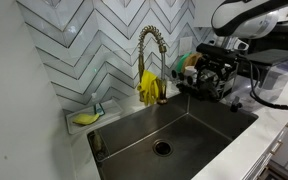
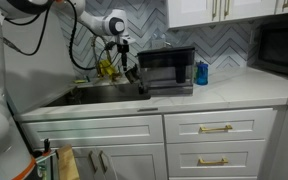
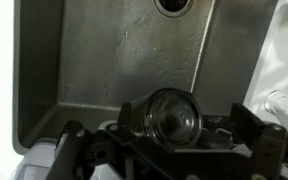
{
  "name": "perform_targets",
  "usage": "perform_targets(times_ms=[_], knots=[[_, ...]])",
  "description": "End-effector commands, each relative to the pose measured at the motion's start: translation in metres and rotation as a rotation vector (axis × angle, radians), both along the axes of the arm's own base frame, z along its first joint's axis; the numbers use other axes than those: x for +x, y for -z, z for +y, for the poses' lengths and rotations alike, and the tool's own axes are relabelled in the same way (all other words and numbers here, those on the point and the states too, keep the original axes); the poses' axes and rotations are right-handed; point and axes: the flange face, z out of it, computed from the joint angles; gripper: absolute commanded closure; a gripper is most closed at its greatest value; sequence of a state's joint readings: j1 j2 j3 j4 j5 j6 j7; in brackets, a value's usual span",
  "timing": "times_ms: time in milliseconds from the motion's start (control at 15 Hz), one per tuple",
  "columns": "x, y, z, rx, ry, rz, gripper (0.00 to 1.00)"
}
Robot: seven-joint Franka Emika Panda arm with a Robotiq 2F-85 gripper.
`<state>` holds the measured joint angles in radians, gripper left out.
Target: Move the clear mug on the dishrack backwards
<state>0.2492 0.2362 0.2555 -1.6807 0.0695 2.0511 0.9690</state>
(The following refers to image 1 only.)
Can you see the white sink-side tray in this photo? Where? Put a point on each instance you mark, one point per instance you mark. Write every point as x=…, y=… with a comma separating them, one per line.
x=110, y=108

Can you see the small black spout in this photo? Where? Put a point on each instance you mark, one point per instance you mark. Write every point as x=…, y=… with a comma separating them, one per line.
x=236, y=104

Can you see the black microwave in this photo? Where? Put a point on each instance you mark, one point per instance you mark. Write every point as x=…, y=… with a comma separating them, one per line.
x=284, y=41

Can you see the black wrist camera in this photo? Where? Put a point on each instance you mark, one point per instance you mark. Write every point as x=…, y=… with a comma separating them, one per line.
x=217, y=50

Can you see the white ceramic mug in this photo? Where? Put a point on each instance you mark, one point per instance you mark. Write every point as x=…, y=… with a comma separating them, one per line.
x=190, y=71

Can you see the yellow rubber gloves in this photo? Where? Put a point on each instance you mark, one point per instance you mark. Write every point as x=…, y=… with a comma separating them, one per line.
x=147, y=86

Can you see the black dish rack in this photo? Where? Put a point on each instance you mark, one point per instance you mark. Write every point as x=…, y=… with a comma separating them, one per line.
x=184, y=87

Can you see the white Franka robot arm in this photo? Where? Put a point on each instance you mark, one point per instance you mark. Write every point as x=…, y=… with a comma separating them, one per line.
x=250, y=20

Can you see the clear soap bottle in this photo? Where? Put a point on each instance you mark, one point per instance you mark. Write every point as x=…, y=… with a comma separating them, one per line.
x=99, y=109

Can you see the sink drain strainer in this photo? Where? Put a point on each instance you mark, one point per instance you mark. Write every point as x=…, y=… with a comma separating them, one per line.
x=162, y=148

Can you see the yellow sponge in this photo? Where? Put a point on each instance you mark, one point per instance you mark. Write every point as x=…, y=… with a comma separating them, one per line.
x=84, y=119

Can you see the green plate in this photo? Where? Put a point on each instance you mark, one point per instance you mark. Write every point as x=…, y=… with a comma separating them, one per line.
x=181, y=61

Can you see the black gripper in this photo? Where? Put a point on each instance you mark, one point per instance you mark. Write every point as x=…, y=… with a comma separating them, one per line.
x=217, y=68

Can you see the stainless steel sink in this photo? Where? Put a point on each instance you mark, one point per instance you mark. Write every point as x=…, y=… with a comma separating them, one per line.
x=184, y=140

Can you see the wooden plate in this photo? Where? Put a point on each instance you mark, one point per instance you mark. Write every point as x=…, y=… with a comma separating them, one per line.
x=194, y=59

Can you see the white wall outlet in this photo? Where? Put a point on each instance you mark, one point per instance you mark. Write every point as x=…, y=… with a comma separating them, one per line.
x=185, y=45

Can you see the sink sponge caddy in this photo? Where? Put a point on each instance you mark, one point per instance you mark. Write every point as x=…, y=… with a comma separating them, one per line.
x=99, y=146

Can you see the gold spring faucet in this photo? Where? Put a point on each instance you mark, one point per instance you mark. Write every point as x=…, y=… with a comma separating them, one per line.
x=150, y=30

